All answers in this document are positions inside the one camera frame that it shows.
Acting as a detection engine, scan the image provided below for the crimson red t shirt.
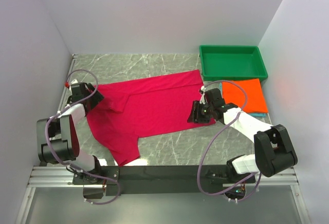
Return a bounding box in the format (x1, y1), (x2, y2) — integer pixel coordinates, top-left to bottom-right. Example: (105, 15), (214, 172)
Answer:
(86, 70), (203, 166)

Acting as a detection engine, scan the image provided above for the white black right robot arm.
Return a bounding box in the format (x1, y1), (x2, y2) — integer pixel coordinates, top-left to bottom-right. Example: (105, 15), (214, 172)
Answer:
(187, 89), (298, 183)

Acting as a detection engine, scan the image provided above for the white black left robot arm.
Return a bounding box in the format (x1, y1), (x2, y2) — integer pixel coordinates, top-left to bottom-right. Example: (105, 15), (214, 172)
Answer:
(36, 82), (104, 184)

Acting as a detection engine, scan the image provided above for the folded light blue t shirt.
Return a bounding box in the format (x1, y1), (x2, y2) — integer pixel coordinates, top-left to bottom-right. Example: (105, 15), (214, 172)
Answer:
(219, 83), (267, 118)

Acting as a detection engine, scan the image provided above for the folded orange t shirt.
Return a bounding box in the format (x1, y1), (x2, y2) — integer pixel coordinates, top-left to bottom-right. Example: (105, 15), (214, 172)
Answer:
(221, 78), (269, 114)

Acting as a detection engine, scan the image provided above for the green plastic bin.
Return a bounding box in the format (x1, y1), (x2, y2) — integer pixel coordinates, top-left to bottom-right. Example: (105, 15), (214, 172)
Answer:
(199, 45), (268, 82)

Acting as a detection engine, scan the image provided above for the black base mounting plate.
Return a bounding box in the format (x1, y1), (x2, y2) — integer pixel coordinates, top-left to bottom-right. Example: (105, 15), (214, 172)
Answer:
(72, 164), (259, 197)

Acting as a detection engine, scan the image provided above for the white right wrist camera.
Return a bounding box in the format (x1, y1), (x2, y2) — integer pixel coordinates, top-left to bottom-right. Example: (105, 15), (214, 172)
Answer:
(199, 85), (206, 104)

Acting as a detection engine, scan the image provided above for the aluminium front rail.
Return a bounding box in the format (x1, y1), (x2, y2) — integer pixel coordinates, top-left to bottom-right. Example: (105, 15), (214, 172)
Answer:
(27, 166), (299, 188)

